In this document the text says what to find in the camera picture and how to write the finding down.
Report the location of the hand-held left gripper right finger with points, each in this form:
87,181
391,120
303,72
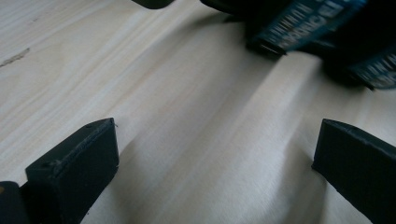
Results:
361,168

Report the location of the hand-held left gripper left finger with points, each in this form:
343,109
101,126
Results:
77,168

